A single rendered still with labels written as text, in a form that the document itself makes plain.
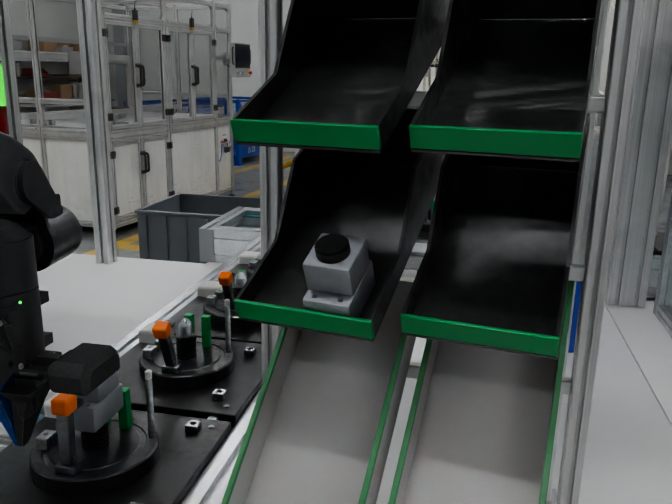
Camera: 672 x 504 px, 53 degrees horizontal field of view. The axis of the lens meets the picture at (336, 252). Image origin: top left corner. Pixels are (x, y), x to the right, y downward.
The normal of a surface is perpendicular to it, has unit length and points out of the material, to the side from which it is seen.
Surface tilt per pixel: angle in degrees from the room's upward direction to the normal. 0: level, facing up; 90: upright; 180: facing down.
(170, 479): 0
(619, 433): 0
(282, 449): 45
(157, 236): 90
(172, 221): 90
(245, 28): 90
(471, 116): 25
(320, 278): 115
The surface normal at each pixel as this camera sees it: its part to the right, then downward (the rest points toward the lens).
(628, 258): -0.20, 0.26
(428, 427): -0.25, -0.51
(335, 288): -0.36, 0.62
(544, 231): -0.14, -0.77
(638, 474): 0.02, -0.96
